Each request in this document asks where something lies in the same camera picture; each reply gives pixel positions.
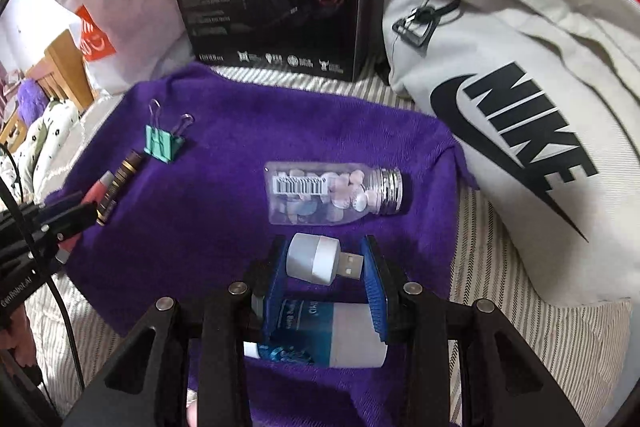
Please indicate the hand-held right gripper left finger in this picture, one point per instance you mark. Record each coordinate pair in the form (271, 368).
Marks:
(277, 292)

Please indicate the grey sling bag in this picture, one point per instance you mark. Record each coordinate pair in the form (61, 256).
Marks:
(500, 32)

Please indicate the white floral pillow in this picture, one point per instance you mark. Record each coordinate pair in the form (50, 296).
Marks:
(50, 132)

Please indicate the light wooden headboard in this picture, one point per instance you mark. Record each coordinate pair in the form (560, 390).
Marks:
(65, 67)

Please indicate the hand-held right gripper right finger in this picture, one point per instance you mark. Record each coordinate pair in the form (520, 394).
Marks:
(375, 292)

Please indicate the pink cloth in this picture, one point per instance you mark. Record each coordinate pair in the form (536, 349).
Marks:
(15, 342)

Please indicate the green binder clip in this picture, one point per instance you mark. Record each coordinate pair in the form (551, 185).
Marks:
(162, 144)

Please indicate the purple fluffy cushion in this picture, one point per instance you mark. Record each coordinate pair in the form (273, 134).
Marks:
(30, 97)

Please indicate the black and gold tube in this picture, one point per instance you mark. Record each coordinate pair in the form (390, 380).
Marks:
(122, 177)

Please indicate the white plastic shopping bag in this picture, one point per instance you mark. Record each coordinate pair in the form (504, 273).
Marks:
(140, 7)

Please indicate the purple towel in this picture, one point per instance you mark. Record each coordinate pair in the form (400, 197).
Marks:
(225, 132)

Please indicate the white usb night light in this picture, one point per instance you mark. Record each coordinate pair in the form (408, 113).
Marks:
(315, 254)

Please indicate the white and blue bottle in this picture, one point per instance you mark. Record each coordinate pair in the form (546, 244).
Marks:
(350, 337)

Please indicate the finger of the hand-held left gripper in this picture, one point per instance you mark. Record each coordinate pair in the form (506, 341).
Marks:
(67, 221)
(55, 202)

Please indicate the pink pen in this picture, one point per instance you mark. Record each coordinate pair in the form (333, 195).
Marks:
(97, 192)

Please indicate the clear pill bottle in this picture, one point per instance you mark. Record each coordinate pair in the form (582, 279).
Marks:
(310, 207)

